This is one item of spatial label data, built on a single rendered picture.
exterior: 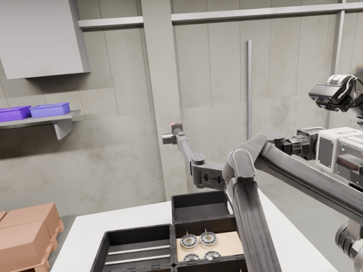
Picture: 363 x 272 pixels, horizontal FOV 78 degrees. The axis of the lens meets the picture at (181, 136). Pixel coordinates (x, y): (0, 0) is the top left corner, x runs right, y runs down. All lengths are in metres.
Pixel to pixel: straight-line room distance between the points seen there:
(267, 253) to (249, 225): 0.05
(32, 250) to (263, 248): 2.44
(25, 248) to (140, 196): 1.38
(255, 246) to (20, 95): 2.99
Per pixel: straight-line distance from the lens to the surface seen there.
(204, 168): 0.75
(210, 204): 1.73
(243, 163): 0.50
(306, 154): 1.08
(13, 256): 2.81
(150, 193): 3.27
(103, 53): 2.87
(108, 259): 1.48
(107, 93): 2.88
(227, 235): 1.48
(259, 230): 0.49
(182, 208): 1.71
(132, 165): 3.08
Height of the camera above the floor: 1.81
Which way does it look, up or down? 17 degrees down
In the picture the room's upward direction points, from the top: 5 degrees counter-clockwise
